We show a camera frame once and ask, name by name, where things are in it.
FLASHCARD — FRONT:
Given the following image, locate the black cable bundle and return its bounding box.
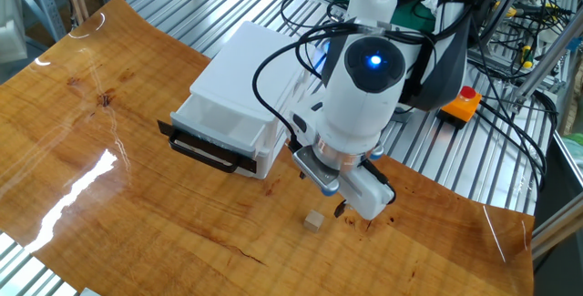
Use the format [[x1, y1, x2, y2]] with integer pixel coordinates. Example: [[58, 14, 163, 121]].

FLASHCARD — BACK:
[[473, 26, 562, 193]]

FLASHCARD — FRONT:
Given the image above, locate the grey perforated shelf frame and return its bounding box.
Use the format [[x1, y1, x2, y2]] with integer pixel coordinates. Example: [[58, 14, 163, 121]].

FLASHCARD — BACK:
[[0, 0, 68, 42]]

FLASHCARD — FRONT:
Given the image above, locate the aluminium profile rail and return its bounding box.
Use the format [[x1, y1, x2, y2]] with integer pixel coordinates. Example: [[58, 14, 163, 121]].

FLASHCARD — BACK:
[[530, 202, 583, 260]]

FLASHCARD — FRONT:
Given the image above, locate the white plastic drawer cabinet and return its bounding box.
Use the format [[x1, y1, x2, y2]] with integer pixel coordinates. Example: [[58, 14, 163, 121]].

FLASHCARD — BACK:
[[189, 21, 322, 181]]

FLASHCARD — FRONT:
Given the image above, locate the orange box with red button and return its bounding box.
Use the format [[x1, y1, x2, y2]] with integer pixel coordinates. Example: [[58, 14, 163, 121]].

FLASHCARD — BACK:
[[436, 85, 483, 129]]

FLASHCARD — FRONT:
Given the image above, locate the black camera cable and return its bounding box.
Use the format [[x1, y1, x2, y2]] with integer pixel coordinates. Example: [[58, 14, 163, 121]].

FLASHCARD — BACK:
[[251, 21, 365, 152]]

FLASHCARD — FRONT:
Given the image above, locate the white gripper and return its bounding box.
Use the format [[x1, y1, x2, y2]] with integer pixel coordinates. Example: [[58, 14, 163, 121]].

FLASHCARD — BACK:
[[290, 100, 396, 221]]

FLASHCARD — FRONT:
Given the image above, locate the wood grain table mat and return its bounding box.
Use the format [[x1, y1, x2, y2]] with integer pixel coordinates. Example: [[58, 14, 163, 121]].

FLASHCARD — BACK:
[[0, 0, 535, 296]]

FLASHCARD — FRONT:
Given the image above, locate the thick aluminium profile post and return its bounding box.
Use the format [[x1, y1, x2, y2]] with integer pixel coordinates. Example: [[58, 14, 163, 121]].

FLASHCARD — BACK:
[[510, 13, 583, 115]]

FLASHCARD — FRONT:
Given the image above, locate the yellow black screwdriver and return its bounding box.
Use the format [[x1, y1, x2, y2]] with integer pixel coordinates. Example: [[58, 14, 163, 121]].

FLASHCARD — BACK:
[[520, 44, 535, 70]]

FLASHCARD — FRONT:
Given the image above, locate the white drawer with black handle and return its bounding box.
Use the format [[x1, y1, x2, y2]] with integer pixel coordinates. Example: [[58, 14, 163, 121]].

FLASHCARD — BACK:
[[157, 93, 280, 175]]

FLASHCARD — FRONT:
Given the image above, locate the white foam block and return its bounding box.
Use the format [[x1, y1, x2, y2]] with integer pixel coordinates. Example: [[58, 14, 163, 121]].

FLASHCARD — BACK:
[[0, 0, 28, 64]]

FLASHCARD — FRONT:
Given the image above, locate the slim aluminium profile post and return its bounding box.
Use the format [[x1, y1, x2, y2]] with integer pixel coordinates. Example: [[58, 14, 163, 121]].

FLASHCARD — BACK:
[[482, 0, 533, 56]]

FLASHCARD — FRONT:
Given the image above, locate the yellow handled tool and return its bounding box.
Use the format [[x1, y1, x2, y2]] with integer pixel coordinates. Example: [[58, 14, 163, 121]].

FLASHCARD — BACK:
[[493, 0, 520, 19]]

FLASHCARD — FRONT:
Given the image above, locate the small wooden cube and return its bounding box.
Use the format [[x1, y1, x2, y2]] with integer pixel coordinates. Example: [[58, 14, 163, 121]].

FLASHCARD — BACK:
[[303, 209, 325, 234]]

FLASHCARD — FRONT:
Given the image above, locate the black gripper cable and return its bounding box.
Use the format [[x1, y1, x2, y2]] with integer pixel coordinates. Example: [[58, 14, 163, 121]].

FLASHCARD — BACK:
[[362, 158, 397, 206]]

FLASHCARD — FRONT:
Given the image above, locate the green mat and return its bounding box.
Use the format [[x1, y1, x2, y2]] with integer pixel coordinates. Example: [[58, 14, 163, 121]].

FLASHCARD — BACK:
[[289, 0, 477, 54]]

